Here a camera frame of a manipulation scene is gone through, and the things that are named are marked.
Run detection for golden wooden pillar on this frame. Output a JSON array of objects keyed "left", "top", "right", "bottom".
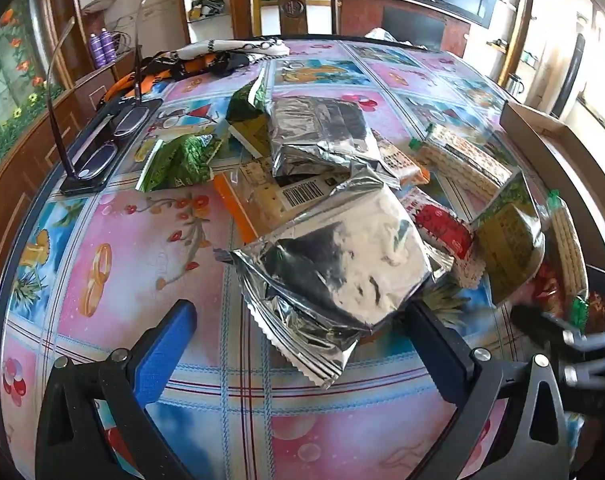
[{"left": 227, "top": 0, "right": 263, "bottom": 41}]

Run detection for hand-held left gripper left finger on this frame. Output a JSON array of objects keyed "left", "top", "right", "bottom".
[{"left": 35, "top": 299, "right": 198, "bottom": 480}]

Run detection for floral wall mural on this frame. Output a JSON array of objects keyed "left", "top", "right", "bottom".
[{"left": 0, "top": 0, "right": 66, "bottom": 171}]

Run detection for red label cracker packet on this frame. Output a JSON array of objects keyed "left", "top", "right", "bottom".
[{"left": 401, "top": 187, "right": 487, "bottom": 289}]

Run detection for cardboard box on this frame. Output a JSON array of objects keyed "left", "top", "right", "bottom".
[{"left": 499, "top": 101, "right": 605, "bottom": 271}]

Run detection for dark red snack packet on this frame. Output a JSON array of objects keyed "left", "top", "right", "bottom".
[{"left": 525, "top": 260, "right": 575, "bottom": 321}]

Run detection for white plastic bag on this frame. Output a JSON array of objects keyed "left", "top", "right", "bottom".
[{"left": 365, "top": 27, "right": 428, "bottom": 51}]

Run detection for black rectangular panel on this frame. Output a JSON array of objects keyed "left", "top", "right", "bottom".
[{"left": 382, "top": 7, "right": 445, "bottom": 51}]

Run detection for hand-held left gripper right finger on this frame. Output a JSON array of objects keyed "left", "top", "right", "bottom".
[{"left": 407, "top": 300, "right": 578, "bottom": 480}]

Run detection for black flat case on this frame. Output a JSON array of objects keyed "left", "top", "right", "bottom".
[{"left": 60, "top": 97, "right": 163, "bottom": 197}]

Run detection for eyeglasses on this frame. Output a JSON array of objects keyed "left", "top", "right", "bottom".
[{"left": 46, "top": 0, "right": 150, "bottom": 181}]

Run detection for black grey bundle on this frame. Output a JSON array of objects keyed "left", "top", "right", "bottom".
[{"left": 190, "top": 0, "right": 228, "bottom": 20}]

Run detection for silver foil snack packet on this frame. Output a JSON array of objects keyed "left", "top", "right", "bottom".
[
  {"left": 267, "top": 95, "right": 400, "bottom": 191},
  {"left": 216, "top": 169, "right": 455, "bottom": 391}
]

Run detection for orange barcode snack packet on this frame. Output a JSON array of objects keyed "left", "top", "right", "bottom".
[{"left": 213, "top": 162, "right": 343, "bottom": 241}]

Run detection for printed tablecloth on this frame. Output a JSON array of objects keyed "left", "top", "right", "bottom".
[{"left": 0, "top": 35, "right": 590, "bottom": 480}]

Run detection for green yellow snack packet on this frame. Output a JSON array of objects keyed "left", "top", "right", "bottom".
[
  {"left": 226, "top": 72, "right": 278, "bottom": 159},
  {"left": 475, "top": 172, "right": 549, "bottom": 307}
]

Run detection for orange black cloth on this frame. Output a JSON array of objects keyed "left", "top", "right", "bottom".
[{"left": 100, "top": 52, "right": 256, "bottom": 111}]

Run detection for green ended cracker packet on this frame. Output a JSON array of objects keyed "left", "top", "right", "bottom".
[{"left": 546, "top": 190, "right": 592, "bottom": 333}]

